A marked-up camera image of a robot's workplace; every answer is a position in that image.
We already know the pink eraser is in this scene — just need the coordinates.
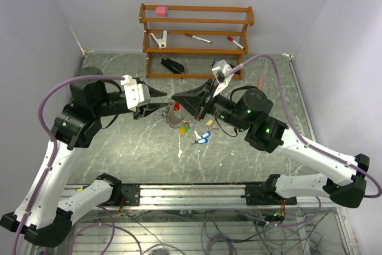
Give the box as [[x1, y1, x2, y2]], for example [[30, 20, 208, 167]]
[[155, 6, 168, 17]]

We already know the wooden three-tier shelf rack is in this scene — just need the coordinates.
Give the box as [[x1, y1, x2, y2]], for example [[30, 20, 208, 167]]
[[138, 4, 255, 79]]

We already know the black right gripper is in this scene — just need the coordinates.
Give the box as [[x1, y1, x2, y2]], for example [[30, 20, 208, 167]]
[[173, 78, 250, 132]]

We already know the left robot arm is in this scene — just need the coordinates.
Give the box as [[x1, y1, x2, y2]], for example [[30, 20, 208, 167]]
[[1, 67, 164, 248]]

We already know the yellow tagged key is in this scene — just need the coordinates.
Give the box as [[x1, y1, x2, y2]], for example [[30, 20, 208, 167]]
[[206, 118, 218, 131]]

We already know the white clip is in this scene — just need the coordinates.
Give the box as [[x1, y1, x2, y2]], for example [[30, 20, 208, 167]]
[[150, 30, 168, 49]]

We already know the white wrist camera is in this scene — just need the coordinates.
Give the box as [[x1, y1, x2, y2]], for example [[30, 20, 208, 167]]
[[212, 60, 233, 97], [121, 75, 150, 112]]

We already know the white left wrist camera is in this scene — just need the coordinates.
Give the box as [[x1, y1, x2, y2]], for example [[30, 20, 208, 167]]
[[121, 75, 150, 112]]

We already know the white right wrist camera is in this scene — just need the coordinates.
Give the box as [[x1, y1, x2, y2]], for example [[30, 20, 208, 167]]
[[212, 60, 233, 97]]

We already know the black stapler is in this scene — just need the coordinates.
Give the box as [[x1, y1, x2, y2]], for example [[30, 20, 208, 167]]
[[161, 57, 185, 74]]

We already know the red key tag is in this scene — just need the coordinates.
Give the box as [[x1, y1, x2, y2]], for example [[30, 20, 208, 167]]
[[174, 103, 181, 111]]

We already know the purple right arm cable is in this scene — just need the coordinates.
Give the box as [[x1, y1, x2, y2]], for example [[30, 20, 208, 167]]
[[228, 53, 382, 228]]

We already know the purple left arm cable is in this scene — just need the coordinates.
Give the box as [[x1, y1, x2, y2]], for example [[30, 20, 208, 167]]
[[11, 75, 143, 255]]

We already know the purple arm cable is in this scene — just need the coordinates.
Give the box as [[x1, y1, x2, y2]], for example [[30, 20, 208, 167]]
[[11, 75, 143, 255], [228, 53, 382, 228]]

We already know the blue key tag pair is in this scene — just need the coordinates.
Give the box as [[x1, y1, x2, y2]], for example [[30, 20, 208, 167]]
[[193, 131, 211, 145]]

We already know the red-capped white marker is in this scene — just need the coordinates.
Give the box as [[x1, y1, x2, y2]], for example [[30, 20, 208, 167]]
[[227, 36, 245, 50]]

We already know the blue stapler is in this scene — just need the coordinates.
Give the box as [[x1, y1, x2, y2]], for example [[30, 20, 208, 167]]
[[212, 60, 240, 76]]

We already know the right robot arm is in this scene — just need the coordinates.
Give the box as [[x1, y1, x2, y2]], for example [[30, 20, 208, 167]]
[[172, 80, 369, 208]]

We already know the large keyring with keys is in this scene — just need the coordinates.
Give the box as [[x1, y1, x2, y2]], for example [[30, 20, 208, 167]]
[[162, 101, 190, 134]]

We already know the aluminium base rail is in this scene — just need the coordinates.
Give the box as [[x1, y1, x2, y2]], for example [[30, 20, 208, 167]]
[[35, 183, 347, 211]]

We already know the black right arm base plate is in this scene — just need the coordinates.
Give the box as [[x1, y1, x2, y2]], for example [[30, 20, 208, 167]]
[[241, 183, 297, 206]]

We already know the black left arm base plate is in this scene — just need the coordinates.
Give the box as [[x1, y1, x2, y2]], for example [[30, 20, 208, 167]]
[[121, 184, 141, 207]]

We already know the orange pencil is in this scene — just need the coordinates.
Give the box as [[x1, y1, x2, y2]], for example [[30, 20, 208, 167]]
[[258, 74, 263, 90]]

